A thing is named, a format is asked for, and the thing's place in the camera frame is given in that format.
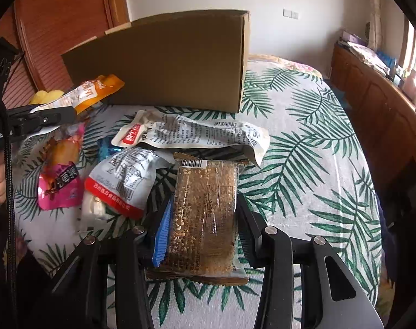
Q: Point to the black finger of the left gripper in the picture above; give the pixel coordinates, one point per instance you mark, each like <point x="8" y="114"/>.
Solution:
<point x="25" y="122"/>

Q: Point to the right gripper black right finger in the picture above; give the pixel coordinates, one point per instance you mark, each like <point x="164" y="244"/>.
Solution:
<point x="263" y="245"/>

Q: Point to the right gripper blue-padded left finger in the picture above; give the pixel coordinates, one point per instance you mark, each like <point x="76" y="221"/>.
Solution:
<point x="162" y="233"/>

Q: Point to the clear sesame bar snack pack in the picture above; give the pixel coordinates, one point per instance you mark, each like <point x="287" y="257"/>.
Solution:
<point x="202" y="239"/>

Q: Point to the orange white snack pouch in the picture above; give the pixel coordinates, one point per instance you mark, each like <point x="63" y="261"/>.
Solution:
<point x="87" y="94"/>

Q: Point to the yellow Pikachu plush toy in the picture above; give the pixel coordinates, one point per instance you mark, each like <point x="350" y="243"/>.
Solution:
<point x="44" y="97"/>

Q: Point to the white red-striped snack bag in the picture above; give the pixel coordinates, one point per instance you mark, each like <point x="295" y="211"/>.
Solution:
<point x="125" y="180"/>

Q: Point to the pink snack packet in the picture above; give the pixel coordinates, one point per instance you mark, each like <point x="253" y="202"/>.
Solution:
<point x="60" y="184"/>

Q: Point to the green leaf print tablecloth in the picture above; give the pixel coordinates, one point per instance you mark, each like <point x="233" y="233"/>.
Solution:
<point x="314" y="181"/>

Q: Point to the small blue snack packet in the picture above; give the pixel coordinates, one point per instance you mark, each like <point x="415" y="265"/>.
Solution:
<point x="106" y="148"/>

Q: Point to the long white snack bag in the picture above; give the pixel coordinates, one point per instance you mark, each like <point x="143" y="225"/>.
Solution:
<point x="171" y="131"/>

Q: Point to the wooden sideboard cabinet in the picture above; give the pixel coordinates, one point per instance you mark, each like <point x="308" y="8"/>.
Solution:
<point x="384" y="121"/>

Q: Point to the brown cardboard box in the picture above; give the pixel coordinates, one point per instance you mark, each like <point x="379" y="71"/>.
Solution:
<point x="194" y="59"/>

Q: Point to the folded floral cloth stack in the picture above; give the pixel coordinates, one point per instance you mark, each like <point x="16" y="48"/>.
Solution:
<point x="374" y="59"/>

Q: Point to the patterned window curtain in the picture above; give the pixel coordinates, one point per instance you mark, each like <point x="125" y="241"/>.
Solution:
<point x="375" y="25"/>

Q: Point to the white wall switch plate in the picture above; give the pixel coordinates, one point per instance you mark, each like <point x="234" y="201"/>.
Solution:
<point x="290" y="14"/>

